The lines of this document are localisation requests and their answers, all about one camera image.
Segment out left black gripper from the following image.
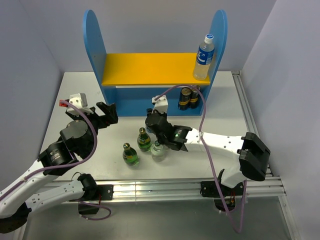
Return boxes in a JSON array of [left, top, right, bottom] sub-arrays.
[[67, 101, 118, 156]]

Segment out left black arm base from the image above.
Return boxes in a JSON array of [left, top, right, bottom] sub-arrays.
[[71, 172, 114, 220]]

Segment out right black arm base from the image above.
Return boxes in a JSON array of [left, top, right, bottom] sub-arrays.
[[200, 181, 245, 212]]

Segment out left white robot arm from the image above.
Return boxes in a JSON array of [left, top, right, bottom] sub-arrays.
[[0, 99, 118, 234]]

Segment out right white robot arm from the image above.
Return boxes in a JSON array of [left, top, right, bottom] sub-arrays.
[[145, 110, 271, 195]]

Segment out blue and yellow wooden shelf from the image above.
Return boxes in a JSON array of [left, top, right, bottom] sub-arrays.
[[82, 9, 228, 117]]

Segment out rear green Perrier bottle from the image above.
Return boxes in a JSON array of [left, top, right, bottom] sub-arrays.
[[137, 127, 152, 152]]

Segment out green perrier bottle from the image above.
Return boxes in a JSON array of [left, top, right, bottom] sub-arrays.
[[122, 142, 139, 166], [137, 127, 152, 152]]

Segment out front black yellow can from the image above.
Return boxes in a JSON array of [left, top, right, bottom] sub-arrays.
[[178, 87, 192, 111]]

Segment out black yellow can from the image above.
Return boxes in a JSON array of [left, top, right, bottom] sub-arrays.
[[178, 87, 192, 111], [189, 85, 201, 109]]

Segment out front clear glass bottle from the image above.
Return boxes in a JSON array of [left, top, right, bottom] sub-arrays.
[[150, 140, 167, 162]]

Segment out rear black yellow can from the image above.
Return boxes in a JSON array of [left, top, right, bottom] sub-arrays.
[[189, 85, 201, 109]]

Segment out front green Perrier bottle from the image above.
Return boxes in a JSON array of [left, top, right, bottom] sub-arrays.
[[122, 142, 139, 166]]

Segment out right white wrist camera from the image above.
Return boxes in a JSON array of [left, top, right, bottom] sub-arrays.
[[151, 95, 169, 114]]

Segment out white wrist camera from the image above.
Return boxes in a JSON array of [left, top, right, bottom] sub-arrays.
[[59, 93, 92, 116], [151, 95, 169, 114]]

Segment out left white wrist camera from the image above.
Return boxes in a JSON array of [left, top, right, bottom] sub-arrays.
[[59, 93, 92, 116]]

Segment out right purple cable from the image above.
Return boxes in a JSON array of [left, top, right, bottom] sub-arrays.
[[153, 84, 247, 234]]

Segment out aluminium front rail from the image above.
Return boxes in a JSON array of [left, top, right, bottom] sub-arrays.
[[47, 174, 287, 204]]

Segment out aluminium rail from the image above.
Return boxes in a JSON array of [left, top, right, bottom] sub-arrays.
[[47, 174, 287, 204], [231, 71, 301, 240]]

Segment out aluminium right side rail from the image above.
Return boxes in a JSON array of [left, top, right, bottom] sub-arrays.
[[231, 71, 301, 240]]

